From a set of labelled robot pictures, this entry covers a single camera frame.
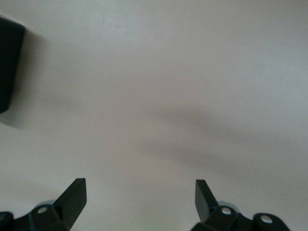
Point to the black rectangular plastic box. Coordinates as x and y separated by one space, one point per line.
9 60

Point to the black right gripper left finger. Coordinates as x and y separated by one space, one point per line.
65 207

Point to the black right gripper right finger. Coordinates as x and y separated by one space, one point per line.
207 207

